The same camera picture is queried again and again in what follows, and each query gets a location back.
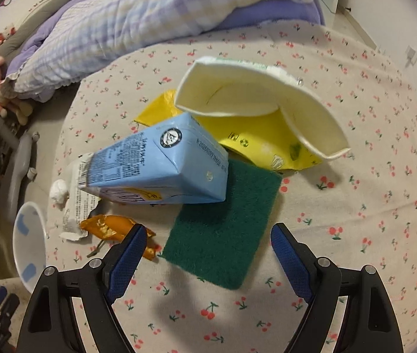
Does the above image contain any orange wrapper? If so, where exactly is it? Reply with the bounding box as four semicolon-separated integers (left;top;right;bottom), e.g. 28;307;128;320
80;214;139;258

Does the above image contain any silver torn wrapper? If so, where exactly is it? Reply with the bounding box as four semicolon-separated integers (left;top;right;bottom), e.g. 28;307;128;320
59;153;99;242

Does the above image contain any small white tissue ball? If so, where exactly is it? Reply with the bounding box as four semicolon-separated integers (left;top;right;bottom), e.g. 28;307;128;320
49;179;69;209

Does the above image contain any green yellow scrub sponge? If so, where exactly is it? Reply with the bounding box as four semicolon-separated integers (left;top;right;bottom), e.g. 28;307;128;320
162;159;282;290

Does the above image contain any light blue milk carton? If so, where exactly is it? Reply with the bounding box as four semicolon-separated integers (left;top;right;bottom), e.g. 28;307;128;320
77;113;229;205

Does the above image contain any yellow snack bag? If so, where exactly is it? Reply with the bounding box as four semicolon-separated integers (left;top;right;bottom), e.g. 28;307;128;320
133;88;324;171

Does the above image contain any white paper bowl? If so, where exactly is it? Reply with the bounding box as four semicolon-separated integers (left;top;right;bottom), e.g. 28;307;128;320
174;56;351;161

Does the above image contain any white patterned trash bin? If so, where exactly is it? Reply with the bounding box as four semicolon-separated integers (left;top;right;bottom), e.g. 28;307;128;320
13;202;46;293

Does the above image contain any grey ergonomic chair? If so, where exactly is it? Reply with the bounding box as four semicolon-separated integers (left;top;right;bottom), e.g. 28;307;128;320
0;76;42;277

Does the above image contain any grey bed headboard cushion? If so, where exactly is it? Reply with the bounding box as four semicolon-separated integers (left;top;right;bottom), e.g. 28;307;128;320
0;0;71;65

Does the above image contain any plaid purple duvet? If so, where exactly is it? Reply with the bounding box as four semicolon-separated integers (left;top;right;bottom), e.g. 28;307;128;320
0;0;315;99

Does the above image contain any purple bed sheet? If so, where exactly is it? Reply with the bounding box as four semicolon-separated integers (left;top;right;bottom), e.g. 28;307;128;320
214;0;324;30

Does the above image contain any wall socket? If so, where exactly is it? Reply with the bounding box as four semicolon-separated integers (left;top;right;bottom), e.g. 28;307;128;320
405;46;417;68

